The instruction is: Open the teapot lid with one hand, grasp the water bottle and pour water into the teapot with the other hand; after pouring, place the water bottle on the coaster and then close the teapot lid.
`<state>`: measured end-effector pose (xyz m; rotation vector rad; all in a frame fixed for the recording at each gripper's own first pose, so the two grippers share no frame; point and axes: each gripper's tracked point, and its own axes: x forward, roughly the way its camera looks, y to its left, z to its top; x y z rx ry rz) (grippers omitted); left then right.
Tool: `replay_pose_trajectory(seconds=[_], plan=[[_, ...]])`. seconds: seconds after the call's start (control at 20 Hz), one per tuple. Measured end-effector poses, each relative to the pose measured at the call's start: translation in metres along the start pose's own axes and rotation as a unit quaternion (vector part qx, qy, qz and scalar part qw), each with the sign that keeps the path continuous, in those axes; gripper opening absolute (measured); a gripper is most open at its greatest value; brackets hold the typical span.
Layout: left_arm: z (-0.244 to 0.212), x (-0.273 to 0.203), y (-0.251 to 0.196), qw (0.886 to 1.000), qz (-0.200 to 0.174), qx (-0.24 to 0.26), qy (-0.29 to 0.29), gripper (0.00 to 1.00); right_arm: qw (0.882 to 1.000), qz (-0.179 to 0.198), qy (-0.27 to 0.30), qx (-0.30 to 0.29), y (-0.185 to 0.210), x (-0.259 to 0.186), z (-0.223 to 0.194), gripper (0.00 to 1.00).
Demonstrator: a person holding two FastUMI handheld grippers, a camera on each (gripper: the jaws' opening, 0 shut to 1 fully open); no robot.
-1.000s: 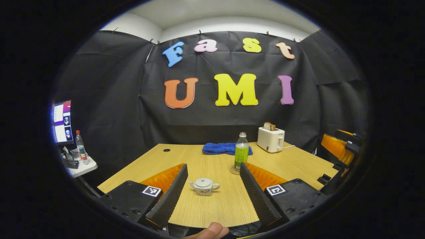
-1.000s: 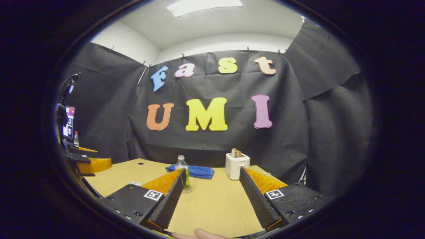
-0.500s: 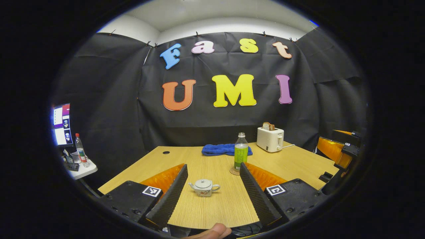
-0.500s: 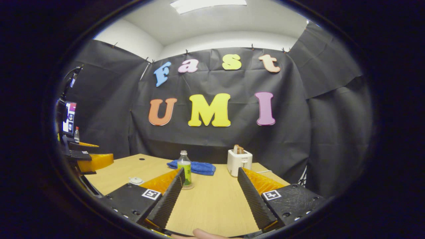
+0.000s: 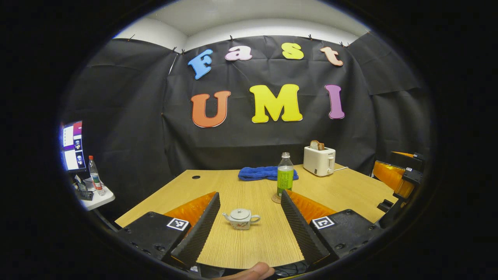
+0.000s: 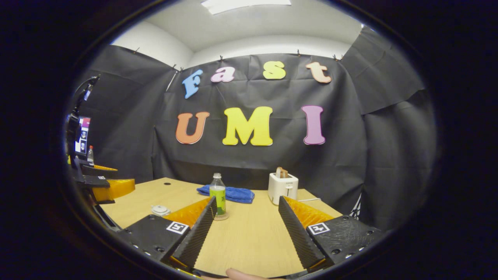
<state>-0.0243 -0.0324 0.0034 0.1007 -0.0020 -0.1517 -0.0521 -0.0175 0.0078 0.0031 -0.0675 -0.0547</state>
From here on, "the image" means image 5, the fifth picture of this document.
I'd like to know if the small white side table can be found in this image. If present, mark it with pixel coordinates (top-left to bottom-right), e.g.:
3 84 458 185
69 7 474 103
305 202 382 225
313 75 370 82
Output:
74 177 116 211

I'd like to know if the green label water bottle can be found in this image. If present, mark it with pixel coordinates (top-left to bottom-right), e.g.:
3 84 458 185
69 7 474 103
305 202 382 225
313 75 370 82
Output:
277 152 295 198

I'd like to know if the white toaster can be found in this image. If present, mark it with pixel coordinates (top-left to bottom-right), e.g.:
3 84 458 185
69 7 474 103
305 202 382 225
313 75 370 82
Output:
303 146 336 177

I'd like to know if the red cap plastic bottle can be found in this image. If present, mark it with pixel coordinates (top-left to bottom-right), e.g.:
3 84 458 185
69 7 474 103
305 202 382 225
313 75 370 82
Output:
88 156 106 196

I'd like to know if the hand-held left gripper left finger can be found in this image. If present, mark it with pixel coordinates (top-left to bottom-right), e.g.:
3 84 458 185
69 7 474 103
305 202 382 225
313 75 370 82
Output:
117 192 221 269

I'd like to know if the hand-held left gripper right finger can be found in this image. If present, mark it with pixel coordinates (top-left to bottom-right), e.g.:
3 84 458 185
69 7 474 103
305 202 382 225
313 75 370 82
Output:
281 190 386 267

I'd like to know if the black backdrop cloth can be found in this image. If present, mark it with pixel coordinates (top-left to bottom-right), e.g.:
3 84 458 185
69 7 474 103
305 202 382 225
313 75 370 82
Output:
62 33 434 218

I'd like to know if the blue towel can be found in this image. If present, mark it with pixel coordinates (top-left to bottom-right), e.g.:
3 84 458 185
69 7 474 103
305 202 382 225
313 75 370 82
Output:
238 166 299 182

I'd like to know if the computer monitor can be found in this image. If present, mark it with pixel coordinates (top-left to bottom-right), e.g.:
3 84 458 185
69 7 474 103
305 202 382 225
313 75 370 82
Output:
60 121 87 173

